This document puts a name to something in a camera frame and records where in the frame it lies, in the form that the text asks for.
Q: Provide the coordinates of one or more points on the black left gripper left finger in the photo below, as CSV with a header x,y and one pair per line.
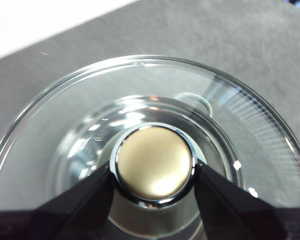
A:
x,y
72,212

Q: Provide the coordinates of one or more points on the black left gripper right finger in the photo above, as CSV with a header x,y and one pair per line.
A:
x,y
235,215

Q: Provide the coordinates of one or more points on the glass lid with green knob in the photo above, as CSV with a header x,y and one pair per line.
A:
x,y
155,160

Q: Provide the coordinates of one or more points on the sage green electric cooking pot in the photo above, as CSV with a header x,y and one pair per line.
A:
x,y
207,105

